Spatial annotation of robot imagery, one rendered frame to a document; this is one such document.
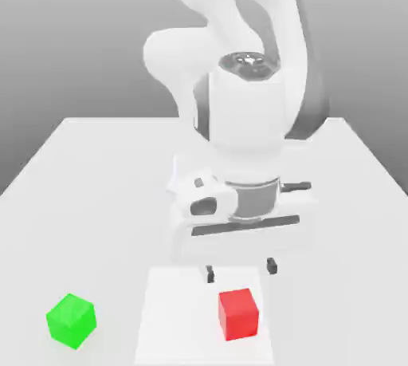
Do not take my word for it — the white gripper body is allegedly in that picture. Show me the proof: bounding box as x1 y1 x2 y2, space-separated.
171 211 308 264

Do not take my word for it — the small red cube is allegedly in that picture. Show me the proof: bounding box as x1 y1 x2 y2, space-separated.
218 287 260 342

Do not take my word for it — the small green cube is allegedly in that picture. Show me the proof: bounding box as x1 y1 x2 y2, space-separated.
45 292 98 351

